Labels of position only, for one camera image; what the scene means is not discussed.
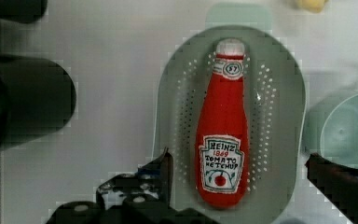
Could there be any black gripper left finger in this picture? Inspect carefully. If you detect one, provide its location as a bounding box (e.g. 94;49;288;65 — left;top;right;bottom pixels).
46;148;218;224

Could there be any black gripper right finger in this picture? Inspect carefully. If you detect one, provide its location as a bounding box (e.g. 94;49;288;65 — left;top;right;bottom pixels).
305;153;358;224

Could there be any red plush ketchup bottle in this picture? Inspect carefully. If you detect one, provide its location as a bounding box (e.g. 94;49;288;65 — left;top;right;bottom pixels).
194;38;249;209

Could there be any grey-green oval strainer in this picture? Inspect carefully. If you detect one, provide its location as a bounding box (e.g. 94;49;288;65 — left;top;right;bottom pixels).
153;26;306;224

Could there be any mint green cup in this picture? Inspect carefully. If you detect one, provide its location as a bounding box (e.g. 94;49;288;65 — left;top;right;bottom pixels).
303;91;358;169

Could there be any yellow plush banana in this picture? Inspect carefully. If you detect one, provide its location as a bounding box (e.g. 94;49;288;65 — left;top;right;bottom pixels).
296;0;329;13

